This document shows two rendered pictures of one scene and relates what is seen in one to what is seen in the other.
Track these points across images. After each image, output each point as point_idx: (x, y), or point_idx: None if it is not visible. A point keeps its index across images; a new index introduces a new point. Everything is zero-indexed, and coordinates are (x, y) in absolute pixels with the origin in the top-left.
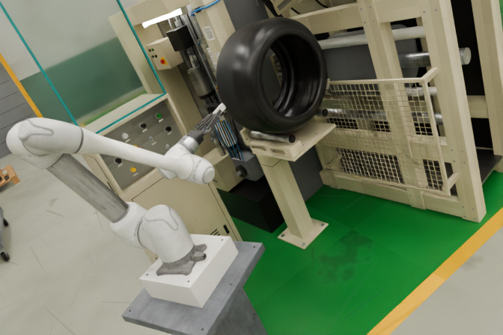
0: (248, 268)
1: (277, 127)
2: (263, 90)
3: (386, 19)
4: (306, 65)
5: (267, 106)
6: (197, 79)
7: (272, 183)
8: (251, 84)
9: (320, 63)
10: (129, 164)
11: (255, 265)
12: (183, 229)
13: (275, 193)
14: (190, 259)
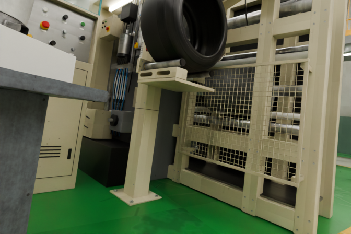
0: (72, 86)
1: (176, 41)
2: (183, 0)
3: (279, 32)
4: (208, 48)
5: (179, 15)
6: (124, 40)
7: (136, 128)
8: None
9: (223, 37)
10: (28, 30)
11: (83, 97)
12: None
13: (133, 140)
14: (0, 22)
